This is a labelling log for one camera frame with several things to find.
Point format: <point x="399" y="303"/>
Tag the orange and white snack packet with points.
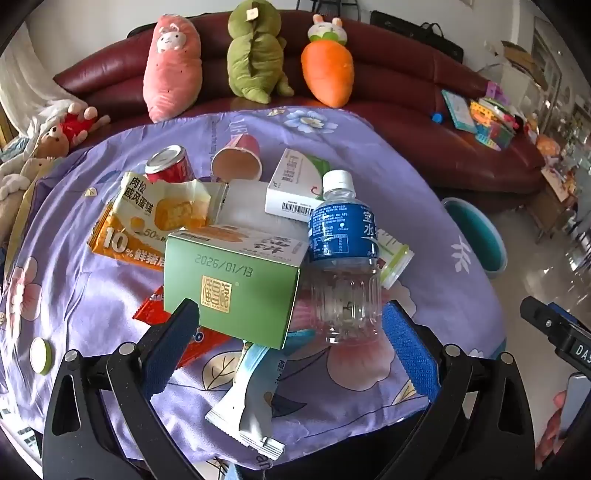
<point x="138" y="207"/>

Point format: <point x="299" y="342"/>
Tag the small green and white lid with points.
<point x="39" y="355"/>

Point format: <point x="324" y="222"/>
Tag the dark red leather sofa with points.
<point x="392" y="92"/>

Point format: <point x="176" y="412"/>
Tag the teal waste bin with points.
<point x="480" y="230"/>

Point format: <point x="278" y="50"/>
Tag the light blue and white wrapper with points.
<point x="251" y="397"/>

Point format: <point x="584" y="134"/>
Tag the orange carrot bunny plush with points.
<point x="328" y="74"/>

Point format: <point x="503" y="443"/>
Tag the person's right hand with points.
<point x="550" y="436"/>

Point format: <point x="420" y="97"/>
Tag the wooden side table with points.
<point x="551" y="203"/>

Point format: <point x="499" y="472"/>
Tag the white cloth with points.
<point x="27" y="87"/>

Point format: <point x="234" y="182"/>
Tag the black bag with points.
<point x="425" y="39"/>

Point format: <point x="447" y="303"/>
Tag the pink bunny carrot plush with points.
<point x="171" y="78"/>

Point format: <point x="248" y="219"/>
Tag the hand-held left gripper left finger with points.
<point x="173" y="341"/>

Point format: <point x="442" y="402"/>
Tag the children's picture book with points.
<point x="457" y="110"/>

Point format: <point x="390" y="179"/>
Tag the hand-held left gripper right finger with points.
<point x="408" y="346"/>

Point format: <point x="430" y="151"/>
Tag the pink toy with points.
<point x="496" y="92"/>

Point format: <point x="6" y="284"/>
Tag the purple floral tablecloth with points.
<point x="69" y="277"/>

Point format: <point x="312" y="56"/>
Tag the white plush bunny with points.
<point x="23" y="177"/>

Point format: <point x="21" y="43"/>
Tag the small blue toy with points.
<point x="437" y="118"/>

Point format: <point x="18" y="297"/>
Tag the red drink can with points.
<point x="178" y="170"/>

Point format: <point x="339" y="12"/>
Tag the water bottle with blue label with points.
<point x="344" y="230"/>

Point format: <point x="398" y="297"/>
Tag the green plush toy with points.
<point x="254" y="60"/>

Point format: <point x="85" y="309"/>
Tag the pink paper cup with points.
<point x="235" y="164"/>

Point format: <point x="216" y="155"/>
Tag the teddy bear in red shirt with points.
<point x="69" y="127"/>

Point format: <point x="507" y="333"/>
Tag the white medicine box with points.
<point x="291" y="194"/>

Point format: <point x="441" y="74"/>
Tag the red snack wrapper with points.
<point x="152" y="309"/>

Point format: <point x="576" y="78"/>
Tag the green cardboard box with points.
<point x="221" y="286"/>

